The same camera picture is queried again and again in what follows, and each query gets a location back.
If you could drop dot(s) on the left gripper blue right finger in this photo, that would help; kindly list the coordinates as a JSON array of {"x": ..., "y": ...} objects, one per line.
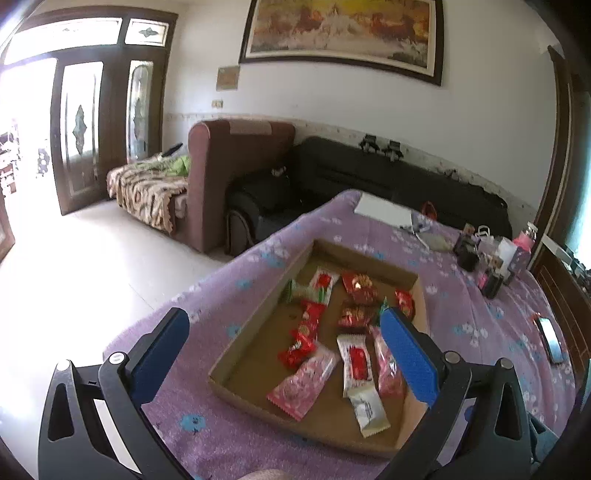
[{"x": 419, "y": 358}]

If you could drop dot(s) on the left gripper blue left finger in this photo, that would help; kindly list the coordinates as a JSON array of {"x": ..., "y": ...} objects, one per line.
[{"x": 152, "y": 356}]

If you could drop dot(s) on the pink long snack packet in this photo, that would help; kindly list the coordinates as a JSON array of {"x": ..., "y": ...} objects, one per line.
[{"x": 391, "y": 383}]

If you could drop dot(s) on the tiny red candy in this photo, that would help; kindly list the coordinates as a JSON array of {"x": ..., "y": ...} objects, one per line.
[{"x": 405, "y": 302}]

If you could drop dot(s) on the white red-label snack packet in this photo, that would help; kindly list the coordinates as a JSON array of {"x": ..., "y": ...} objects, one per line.
[{"x": 357, "y": 371}]

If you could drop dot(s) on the green small candy packet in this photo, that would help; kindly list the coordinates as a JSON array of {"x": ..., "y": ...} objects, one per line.
[{"x": 384, "y": 307}]

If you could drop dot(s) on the white cream snack packet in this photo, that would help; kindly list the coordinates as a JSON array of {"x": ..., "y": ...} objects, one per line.
[{"x": 369, "y": 410}]

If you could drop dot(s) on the dark red foil snack bag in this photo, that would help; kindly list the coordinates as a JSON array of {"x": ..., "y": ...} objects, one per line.
[{"x": 356, "y": 317}]

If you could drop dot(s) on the dark red foil packet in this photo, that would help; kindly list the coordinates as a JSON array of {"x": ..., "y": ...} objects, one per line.
[{"x": 360, "y": 288}]

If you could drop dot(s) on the red rectangular snack packet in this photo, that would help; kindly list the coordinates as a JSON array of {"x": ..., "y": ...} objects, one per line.
[{"x": 302, "y": 348}]

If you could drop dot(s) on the red white snack packet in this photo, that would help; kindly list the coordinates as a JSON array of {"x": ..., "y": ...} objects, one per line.
[{"x": 324, "y": 281}]

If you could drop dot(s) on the pink character snack pouch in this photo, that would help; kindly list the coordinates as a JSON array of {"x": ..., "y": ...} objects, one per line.
[{"x": 297, "y": 393}]

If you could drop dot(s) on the clear green cookie packet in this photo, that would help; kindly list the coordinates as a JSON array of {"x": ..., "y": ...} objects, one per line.
[{"x": 298, "y": 292}]

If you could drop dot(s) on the small red candy packet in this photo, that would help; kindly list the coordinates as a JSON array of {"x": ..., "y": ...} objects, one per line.
[{"x": 310, "y": 321}]

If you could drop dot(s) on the purple floral tablecloth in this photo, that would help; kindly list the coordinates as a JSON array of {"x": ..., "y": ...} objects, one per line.
[{"x": 213, "y": 440}]

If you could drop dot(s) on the black slotted holder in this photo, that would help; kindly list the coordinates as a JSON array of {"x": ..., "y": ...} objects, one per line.
[{"x": 466, "y": 249}]

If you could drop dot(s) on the black smartphone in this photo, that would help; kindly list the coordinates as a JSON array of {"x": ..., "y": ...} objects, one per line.
[{"x": 550, "y": 339}]

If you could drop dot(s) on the pink wrapped bottle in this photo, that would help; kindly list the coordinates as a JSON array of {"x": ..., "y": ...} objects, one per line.
[{"x": 524, "y": 245}]

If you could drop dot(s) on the white paper sheet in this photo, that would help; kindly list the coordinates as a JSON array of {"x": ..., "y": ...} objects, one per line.
[{"x": 382, "y": 210}]

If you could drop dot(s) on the patterned sofa blanket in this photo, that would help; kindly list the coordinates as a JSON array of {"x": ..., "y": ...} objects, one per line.
[{"x": 154, "y": 191}]

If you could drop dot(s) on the black sofa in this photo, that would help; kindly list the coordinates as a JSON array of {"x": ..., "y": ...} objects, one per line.
[{"x": 315, "y": 171}]

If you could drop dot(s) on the black clamps on sofa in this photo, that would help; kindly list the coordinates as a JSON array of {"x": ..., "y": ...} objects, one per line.
[{"x": 390, "y": 149}]

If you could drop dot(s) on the brown armchair sofa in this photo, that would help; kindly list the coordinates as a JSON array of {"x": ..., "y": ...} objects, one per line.
[{"x": 221, "y": 151}]

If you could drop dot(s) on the wooden glass door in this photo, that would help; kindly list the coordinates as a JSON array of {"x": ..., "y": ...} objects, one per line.
[{"x": 107, "y": 94}]

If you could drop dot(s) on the framed horse painting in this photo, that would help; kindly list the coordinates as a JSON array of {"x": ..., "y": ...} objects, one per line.
[{"x": 404, "y": 37}]

